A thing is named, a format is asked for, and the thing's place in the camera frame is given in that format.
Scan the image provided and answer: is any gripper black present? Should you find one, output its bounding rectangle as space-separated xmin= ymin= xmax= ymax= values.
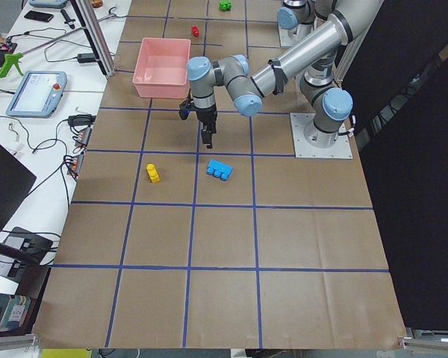
xmin=194 ymin=104 xmax=217 ymax=148

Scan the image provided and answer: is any blue block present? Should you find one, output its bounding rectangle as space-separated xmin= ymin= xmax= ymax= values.
xmin=206 ymin=159 xmax=233 ymax=181

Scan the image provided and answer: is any green block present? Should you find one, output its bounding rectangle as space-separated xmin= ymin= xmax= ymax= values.
xmin=218 ymin=0 xmax=232 ymax=12

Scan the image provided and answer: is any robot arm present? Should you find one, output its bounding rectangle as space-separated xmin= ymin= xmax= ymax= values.
xmin=277 ymin=0 xmax=315 ymax=30
xmin=179 ymin=1 xmax=379 ymax=148

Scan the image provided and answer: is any pink plastic box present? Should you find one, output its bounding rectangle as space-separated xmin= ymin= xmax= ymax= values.
xmin=132 ymin=37 xmax=191 ymax=99

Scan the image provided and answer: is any yellow block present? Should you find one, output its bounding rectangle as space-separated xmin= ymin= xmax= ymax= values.
xmin=146 ymin=163 xmax=161 ymax=183

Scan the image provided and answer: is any red block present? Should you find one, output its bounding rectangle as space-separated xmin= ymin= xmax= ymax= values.
xmin=191 ymin=25 xmax=200 ymax=37

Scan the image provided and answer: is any black power adapter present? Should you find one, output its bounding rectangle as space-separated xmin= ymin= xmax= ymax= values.
xmin=76 ymin=53 xmax=96 ymax=63

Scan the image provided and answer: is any teach pendant tablet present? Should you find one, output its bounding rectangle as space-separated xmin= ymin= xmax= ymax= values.
xmin=6 ymin=71 xmax=67 ymax=118

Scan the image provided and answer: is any black monitor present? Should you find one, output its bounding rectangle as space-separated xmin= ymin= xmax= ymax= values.
xmin=0 ymin=145 xmax=37 ymax=230

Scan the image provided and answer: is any reacher grabber tool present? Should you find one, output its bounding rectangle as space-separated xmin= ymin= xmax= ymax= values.
xmin=0 ymin=6 xmax=127 ymax=78

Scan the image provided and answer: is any black smartphone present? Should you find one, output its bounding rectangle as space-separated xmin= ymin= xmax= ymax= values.
xmin=24 ymin=10 xmax=54 ymax=23

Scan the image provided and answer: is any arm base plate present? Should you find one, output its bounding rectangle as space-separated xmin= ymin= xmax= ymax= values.
xmin=290 ymin=113 xmax=353 ymax=160
xmin=279 ymin=25 xmax=303 ymax=48

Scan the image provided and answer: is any aluminium frame post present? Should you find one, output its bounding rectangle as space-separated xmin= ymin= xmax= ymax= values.
xmin=70 ymin=0 xmax=116 ymax=78

